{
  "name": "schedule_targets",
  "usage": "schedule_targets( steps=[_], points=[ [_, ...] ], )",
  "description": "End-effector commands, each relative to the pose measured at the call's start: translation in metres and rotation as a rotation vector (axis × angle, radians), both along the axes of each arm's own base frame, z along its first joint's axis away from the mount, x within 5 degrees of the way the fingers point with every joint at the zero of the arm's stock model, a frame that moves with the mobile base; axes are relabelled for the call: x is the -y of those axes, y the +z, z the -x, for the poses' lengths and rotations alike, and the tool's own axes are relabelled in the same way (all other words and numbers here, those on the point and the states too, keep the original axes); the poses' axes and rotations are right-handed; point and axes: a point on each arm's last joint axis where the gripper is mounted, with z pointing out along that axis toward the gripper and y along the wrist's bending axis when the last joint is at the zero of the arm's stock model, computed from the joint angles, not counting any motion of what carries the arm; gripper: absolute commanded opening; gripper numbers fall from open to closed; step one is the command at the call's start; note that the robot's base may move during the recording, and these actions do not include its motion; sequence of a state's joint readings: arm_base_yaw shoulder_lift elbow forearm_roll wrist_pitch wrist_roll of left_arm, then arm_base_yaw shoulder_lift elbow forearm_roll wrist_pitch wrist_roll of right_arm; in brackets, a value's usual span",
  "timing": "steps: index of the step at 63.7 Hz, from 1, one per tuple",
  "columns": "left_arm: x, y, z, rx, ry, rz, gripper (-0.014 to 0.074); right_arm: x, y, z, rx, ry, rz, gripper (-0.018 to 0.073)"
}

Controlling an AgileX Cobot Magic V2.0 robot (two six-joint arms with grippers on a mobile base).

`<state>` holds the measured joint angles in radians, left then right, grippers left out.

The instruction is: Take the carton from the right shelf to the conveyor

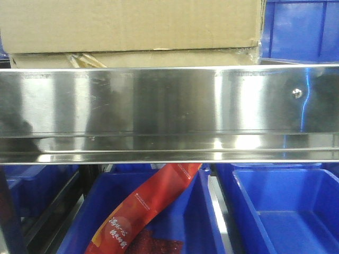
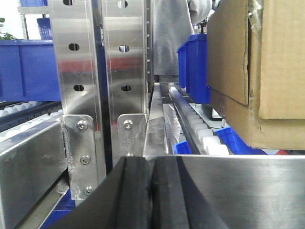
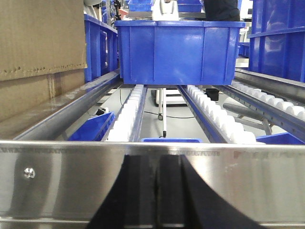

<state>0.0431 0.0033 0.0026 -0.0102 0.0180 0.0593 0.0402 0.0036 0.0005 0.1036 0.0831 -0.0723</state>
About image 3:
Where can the stainless steel shelf front rail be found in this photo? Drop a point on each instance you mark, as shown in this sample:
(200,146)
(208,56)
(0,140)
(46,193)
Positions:
(61,185)

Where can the steel lane divider left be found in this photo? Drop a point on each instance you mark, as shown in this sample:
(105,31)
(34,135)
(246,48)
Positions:
(70,107)

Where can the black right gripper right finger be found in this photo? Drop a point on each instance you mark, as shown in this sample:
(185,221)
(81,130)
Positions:
(186,201)

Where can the blue bin lower centre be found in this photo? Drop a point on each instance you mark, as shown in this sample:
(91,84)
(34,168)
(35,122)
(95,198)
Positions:
(172,140)

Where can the white roller track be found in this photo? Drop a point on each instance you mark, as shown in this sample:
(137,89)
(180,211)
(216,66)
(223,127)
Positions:
(217,124)
(274,109)
(128,122)

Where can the white roller track right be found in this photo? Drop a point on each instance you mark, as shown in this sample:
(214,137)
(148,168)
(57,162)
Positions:
(274,109)

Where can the person in black clothes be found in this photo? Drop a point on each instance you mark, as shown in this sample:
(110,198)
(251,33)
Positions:
(221,10)

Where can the blue plastic bin left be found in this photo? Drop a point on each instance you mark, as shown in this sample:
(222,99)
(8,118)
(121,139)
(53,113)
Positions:
(101,48)

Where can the steel lane divider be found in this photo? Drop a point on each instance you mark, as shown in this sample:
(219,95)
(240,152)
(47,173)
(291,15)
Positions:
(290,89)
(70,107)

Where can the brown cardboard carton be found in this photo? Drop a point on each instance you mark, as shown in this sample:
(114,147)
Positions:
(42,52)

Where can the blue plastic bin centre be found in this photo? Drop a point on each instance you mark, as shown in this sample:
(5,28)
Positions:
(178,52)

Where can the steel lane divider right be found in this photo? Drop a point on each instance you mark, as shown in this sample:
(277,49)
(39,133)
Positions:
(290,89)

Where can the blue plastic bin right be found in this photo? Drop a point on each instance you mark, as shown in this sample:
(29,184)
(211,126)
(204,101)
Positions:
(277,41)

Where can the white roller track middle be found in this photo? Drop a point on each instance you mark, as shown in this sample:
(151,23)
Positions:
(217,124)

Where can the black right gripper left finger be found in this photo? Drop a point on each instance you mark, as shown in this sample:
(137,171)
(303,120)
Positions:
(130,203)

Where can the blue bin lower left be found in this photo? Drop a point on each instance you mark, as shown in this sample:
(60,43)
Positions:
(94,128)

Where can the blue bin lower right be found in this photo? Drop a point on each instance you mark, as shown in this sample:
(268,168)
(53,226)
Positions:
(280,139)

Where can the blue plastic bin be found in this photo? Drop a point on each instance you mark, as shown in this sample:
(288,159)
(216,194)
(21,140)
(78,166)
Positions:
(178,52)
(277,41)
(101,48)

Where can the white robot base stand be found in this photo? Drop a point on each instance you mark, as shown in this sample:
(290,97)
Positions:
(165,10)

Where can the white roller track left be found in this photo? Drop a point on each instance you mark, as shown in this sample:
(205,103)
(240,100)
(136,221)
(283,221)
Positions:
(128,122)

